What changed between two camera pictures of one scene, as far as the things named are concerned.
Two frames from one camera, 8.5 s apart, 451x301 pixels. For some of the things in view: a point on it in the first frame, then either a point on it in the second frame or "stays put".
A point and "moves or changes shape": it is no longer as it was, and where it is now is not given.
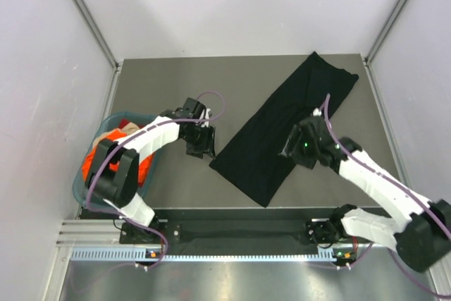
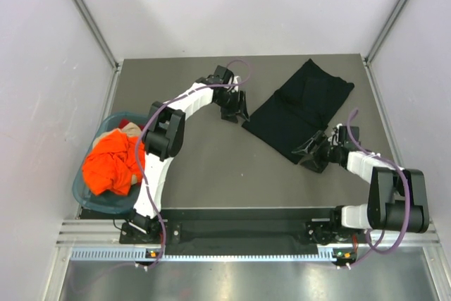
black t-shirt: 248,146 moves or changes shape
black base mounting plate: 248,228 stays put
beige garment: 128,128 stays put
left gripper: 206,146 → 237,108
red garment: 124,122 stays put
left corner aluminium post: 89,14 stays put
